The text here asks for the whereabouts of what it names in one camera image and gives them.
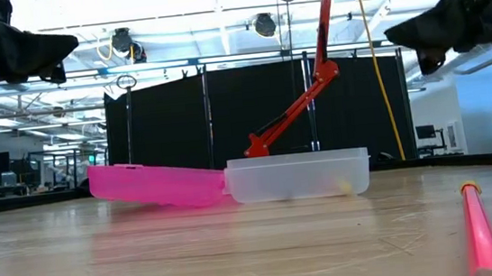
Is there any black ceiling spotlight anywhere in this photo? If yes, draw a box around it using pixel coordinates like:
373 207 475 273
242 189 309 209
110 24 148 66
252 11 278 40

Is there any pink pencil yellow end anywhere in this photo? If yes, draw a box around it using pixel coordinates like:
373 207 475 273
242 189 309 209
458 179 492 276

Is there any clear supply box pink lid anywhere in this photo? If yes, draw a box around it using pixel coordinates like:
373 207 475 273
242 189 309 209
86 138 374 221

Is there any red desk lamp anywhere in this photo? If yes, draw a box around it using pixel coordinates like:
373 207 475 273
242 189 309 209
228 0 353 160

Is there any ring-topped metal stand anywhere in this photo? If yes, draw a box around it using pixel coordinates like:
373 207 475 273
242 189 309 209
115 73 145 167

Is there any yellow hanging cable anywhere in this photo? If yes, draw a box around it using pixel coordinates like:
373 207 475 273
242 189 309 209
352 0 407 164

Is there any black curtain partition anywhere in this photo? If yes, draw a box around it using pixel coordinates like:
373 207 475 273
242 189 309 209
101 48 417 191

